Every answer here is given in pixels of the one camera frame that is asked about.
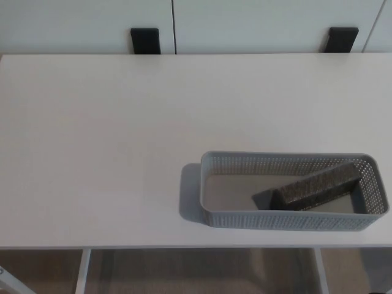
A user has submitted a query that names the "dark speckled rectangular eraser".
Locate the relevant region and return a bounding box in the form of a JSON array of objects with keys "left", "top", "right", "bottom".
[{"left": 269, "top": 162, "right": 362, "bottom": 212}]

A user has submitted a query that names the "grey perforated plastic basket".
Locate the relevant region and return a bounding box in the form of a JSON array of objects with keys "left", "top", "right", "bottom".
[{"left": 200, "top": 150, "right": 390, "bottom": 233}]

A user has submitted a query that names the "white cabinet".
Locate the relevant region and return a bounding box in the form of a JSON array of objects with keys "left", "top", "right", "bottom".
[{"left": 0, "top": 0, "right": 392, "bottom": 56}]

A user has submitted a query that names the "white metal-frame desk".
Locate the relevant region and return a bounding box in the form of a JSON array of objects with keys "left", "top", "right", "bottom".
[{"left": 0, "top": 53, "right": 392, "bottom": 294}]

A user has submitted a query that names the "black cabinet door handle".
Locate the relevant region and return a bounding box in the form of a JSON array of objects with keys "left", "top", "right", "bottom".
[
  {"left": 320, "top": 27, "right": 360, "bottom": 53},
  {"left": 130, "top": 28, "right": 161, "bottom": 55}
]

